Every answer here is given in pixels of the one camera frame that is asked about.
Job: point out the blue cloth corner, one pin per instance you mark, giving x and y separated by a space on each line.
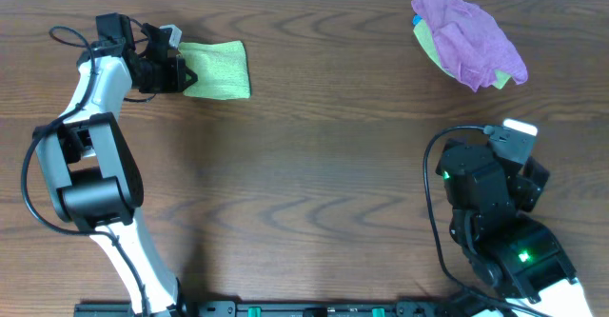
416 20

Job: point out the green microfiber cloth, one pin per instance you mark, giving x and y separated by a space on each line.
221 69

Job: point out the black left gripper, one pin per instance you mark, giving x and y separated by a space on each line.
178 69

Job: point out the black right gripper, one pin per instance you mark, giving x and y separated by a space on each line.
523 185

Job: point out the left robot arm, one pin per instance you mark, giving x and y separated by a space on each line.
79 176

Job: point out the light green cloth underneath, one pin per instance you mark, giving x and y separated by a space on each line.
426 41

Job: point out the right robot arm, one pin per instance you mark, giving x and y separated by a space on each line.
491 189

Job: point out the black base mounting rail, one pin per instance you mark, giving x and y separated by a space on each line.
400 309

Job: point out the purple microfiber cloth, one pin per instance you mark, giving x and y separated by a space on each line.
469 44

